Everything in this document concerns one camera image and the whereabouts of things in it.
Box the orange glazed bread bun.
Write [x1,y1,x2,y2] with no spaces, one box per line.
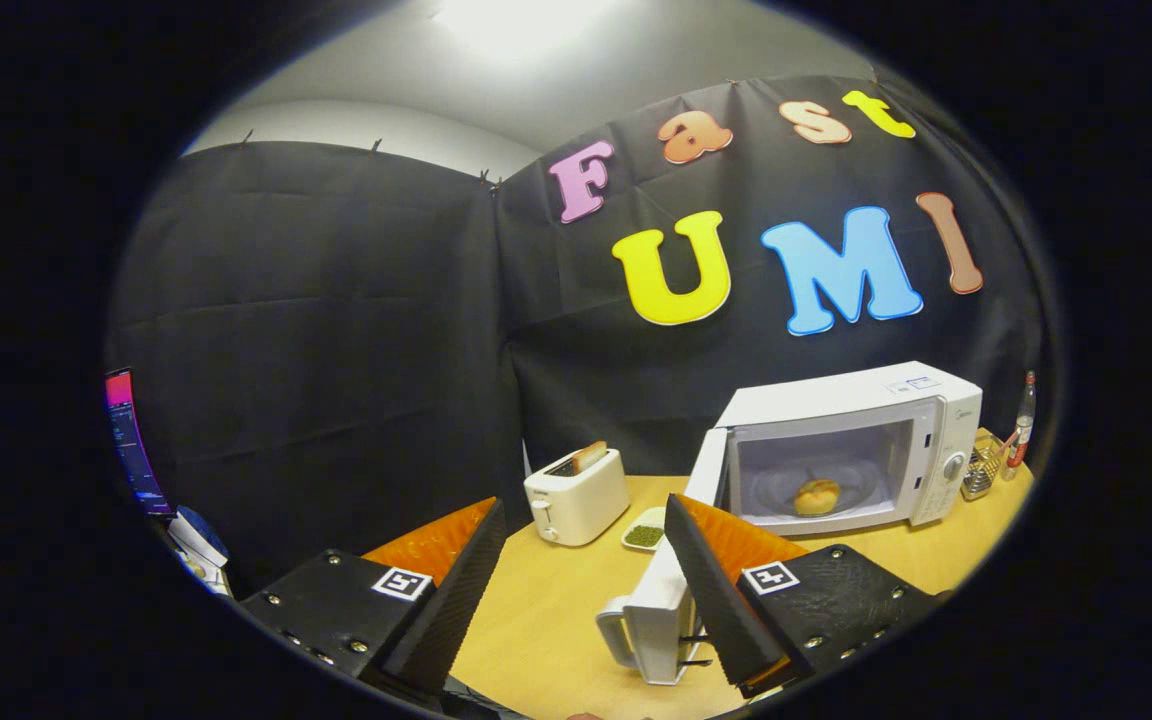
[793,478,843,518]

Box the white microwave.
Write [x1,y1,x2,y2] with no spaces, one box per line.
[596,361,984,687]

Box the computer monitor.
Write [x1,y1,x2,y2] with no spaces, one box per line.
[104,368,175,518]

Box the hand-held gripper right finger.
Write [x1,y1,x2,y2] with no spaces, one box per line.
[663,493,942,699]

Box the cream white toaster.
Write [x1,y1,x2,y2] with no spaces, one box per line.
[523,447,631,547]

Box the white and blue bag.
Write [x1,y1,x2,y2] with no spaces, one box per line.
[168,505,234,598]

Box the white divided bean dish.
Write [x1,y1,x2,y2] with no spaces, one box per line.
[621,506,667,552]

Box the clear red-label water bottle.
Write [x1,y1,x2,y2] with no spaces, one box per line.
[1001,371,1037,482]

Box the metal wire basket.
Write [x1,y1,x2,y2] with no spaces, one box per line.
[961,437,1005,502]

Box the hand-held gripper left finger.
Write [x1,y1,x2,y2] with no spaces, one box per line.
[239,498,507,701]

